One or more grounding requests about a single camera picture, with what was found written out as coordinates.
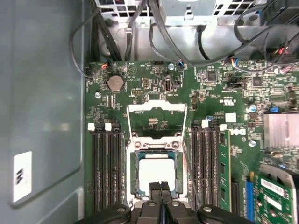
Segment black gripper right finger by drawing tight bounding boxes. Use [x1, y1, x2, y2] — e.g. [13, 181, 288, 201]
[161, 181, 252, 224]

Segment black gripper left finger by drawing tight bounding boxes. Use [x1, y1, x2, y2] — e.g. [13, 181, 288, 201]
[79, 181, 162, 224]

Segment silver CPU chip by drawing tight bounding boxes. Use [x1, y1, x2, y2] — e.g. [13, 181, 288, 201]
[135, 150, 179, 199]

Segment thin wire locking lever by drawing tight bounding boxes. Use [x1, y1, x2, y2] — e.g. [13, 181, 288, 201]
[182, 142, 201, 204]

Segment metal socket cover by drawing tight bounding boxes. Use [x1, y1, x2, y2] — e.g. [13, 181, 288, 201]
[126, 100, 188, 150]

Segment CPU socket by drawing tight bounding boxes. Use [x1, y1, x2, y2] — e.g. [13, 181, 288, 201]
[126, 136, 187, 203]

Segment black expansion slot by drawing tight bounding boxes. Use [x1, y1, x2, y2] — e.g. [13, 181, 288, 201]
[230, 179, 241, 215]

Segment green RAM stick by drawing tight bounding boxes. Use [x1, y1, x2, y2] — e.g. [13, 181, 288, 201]
[219, 129, 232, 207]

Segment blue expansion slot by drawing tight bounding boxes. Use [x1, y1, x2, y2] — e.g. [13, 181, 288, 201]
[249, 171, 256, 222]

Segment green motherboard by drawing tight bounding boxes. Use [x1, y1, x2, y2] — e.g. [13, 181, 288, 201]
[84, 59, 299, 224]

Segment white case sticker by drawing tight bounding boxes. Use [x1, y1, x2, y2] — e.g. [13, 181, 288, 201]
[13, 151, 33, 203]

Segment silver coin cell battery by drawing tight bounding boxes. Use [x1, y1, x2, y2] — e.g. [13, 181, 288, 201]
[107, 74, 124, 92]

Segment chipset heatsink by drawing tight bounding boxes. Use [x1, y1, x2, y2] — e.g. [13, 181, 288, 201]
[263, 112, 299, 150]

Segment black PC case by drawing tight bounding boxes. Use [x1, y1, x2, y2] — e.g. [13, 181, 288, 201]
[0, 0, 299, 224]

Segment silver metal drive cage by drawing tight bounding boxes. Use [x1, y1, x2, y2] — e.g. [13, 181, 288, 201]
[93, 0, 268, 27]

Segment thick black cable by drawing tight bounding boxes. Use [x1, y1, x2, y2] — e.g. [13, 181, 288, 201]
[148, 0, 236, 68]

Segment grey flat cable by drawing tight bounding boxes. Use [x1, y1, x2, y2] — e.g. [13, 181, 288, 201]
[123, 0, 149, 62]

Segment thin black wire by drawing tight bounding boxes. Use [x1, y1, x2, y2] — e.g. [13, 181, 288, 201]
[69, 9, 106, 80]

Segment black cable bundle red plugs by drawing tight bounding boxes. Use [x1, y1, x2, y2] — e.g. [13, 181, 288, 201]
[233, 0, 299, 68]

